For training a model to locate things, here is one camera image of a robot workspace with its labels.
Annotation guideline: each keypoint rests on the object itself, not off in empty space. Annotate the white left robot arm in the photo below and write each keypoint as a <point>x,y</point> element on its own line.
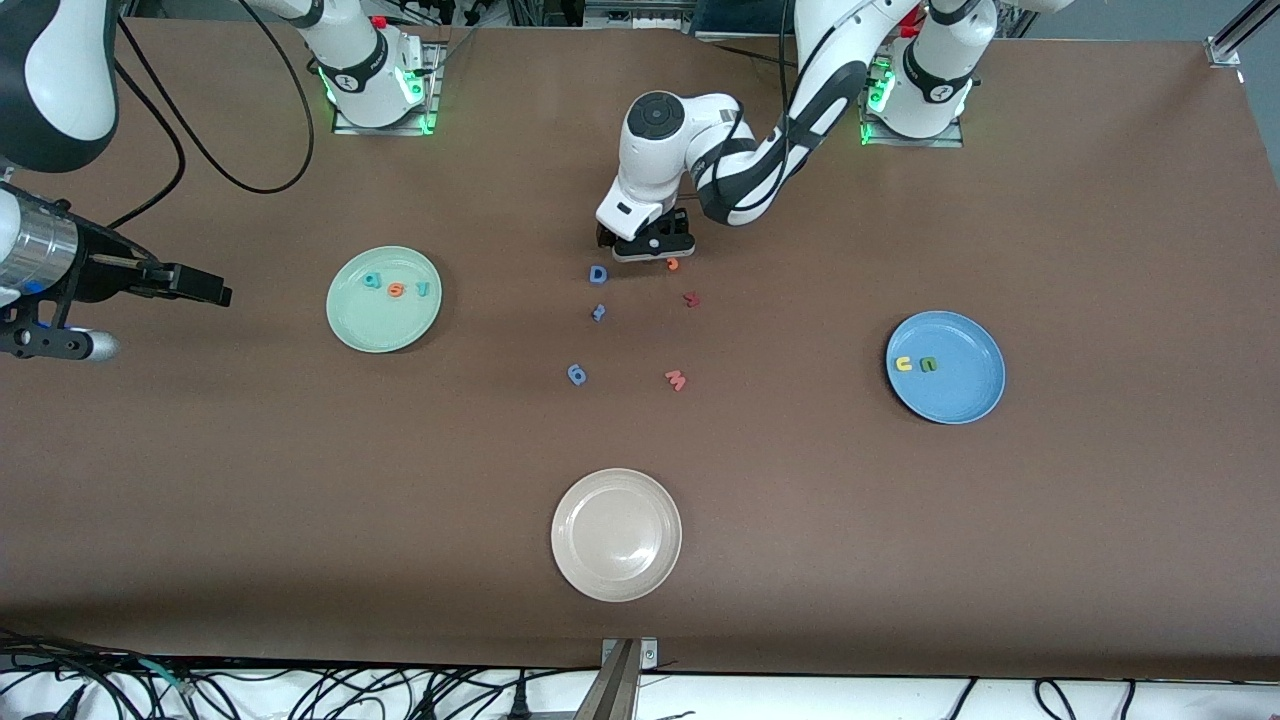
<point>650,170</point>

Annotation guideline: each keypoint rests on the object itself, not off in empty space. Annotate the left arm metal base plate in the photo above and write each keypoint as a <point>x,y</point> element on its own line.
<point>950,140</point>

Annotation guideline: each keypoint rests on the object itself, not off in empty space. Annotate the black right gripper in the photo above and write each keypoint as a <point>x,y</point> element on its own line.
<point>103,273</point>

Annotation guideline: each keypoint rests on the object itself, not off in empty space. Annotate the light green plate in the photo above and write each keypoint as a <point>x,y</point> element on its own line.
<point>380,325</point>

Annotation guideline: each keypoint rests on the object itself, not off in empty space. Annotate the aluminium corner profile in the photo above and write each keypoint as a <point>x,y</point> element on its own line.
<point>1235,35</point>

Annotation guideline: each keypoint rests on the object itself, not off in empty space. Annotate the blue plate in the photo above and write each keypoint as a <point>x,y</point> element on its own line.
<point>950,395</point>

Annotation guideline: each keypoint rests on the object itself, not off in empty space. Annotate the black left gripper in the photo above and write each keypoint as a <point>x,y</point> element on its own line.
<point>678,221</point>

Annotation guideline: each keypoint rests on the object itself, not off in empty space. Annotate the pink foam letter W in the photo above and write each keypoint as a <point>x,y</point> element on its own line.
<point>676,380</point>

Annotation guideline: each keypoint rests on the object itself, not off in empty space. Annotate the person in dark clothes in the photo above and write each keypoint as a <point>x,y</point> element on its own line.
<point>745,12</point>

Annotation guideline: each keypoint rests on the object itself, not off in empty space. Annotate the blue foam letter D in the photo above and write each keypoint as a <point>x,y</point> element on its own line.
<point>593,275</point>

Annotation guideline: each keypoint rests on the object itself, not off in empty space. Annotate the beige plate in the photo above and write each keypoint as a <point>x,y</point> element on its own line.
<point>616,535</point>

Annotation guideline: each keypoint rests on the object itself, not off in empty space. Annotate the black power plug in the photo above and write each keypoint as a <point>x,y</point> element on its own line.
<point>520,700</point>

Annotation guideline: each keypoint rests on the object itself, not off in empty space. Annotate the blue foam number nine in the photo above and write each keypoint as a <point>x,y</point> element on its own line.
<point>572,377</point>

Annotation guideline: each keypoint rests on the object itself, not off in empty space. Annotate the aluminium camera mount profile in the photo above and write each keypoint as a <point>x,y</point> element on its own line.
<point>615,690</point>

